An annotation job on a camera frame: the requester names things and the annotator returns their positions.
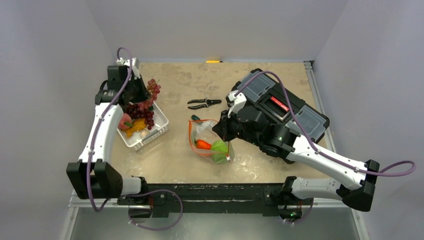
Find purple toy grapes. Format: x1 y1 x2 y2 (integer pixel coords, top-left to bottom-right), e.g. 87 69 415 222
124 78 161 130

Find green toy cabbage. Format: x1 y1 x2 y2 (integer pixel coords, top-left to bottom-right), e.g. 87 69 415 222
210 140 230 164

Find clear zip top bag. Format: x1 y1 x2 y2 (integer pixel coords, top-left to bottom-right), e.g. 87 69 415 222
188 119 235 164

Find orange toy carrot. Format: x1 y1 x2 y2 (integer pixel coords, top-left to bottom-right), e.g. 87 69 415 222
194 139 212 150

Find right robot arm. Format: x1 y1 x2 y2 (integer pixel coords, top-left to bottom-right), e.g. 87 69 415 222
212 106 380 212

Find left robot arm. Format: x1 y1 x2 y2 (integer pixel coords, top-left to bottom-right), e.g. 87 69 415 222
66 65 149 205

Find toy peach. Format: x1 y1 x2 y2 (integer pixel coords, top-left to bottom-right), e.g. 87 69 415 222
118 113 133 130

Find orange toy pepper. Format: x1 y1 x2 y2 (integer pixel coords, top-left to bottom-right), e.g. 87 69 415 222
123 118 147 139

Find black plastic toolbox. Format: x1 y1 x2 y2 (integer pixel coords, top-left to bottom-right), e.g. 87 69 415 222
231 68 330 164

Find toy garlic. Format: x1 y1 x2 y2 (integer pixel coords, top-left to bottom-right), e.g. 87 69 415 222
139 129 150 139

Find black pliers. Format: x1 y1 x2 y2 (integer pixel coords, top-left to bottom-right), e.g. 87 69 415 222
187 98 222 110

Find white plastic basket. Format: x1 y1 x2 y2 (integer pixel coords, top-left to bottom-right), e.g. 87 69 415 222
117 102 169 151

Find yellow marker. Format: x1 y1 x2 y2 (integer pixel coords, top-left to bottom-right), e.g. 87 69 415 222
205 60 222 64

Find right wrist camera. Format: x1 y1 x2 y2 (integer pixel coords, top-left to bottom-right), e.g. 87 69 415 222
225 90 247 118

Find green handled screwdriver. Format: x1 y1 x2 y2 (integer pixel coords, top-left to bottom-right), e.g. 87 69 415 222
191 114 202 124

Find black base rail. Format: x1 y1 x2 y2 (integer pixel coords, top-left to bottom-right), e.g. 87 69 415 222
117 183 313 218

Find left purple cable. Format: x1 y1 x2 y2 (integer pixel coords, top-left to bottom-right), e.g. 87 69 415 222
85 47 184 232

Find purple cable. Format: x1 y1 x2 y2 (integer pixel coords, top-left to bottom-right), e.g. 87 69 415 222
233 70 417 178
85 47 184 232

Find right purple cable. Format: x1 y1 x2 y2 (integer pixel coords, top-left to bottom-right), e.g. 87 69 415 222
233 70 417 178

